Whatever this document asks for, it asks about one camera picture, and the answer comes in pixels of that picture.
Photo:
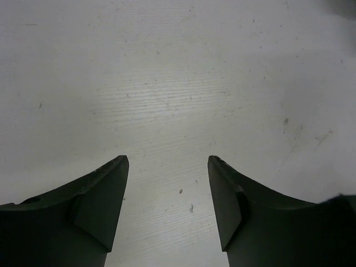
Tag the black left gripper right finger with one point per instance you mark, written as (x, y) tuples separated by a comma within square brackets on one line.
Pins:
[(259, 226)]

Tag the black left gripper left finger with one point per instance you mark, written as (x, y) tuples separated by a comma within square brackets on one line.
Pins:
[(72, 225)]

